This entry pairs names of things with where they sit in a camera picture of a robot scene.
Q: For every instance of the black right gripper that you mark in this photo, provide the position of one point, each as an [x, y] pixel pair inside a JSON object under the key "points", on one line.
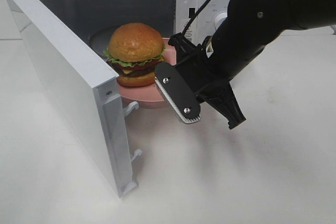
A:
{"points": [[201, 78]]}

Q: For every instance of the pink plate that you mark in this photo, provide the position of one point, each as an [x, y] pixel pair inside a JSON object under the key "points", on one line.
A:
{"points": [[148, 97]]}

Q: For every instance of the toy hamburger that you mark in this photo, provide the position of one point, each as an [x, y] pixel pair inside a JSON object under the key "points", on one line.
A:
{"points": [[133, 51]]}

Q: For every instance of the white microwave door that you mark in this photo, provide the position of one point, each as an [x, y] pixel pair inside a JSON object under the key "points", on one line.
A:
{"points": [[82, 87]]}

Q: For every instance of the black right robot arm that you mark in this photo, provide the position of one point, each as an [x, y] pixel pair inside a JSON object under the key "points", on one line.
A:
{"points": [[252, 24]]}

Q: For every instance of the white upper microwave knob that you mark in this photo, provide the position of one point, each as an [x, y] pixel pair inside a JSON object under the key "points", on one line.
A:
{"points": [[219, 18]]}

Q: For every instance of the glass microwave turntable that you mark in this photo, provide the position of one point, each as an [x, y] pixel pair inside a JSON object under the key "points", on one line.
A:
{"points": [[99, 41]]}

